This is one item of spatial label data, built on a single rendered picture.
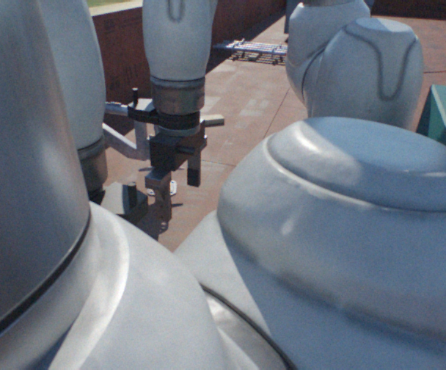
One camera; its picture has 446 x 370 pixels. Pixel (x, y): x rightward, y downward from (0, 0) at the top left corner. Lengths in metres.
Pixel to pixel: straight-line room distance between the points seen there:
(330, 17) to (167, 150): 0.38
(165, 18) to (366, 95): 0.31
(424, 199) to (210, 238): 0.10
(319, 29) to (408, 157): 0.59
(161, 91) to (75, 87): 0.28
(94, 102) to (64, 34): 0.07
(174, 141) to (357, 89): 0.29
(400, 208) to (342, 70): 0.47
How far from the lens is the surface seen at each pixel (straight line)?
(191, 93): 0.63
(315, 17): 0.78
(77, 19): 0.37
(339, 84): 0.62
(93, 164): 0.42
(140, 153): 2.00
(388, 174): 0.17
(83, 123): 0.39
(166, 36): 0.60
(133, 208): 0.41
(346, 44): 0.63
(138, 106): 0.69
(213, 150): 2.48
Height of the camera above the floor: 1.07
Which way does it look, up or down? 31 degrees down
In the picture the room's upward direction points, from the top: 3 degrees clockwise
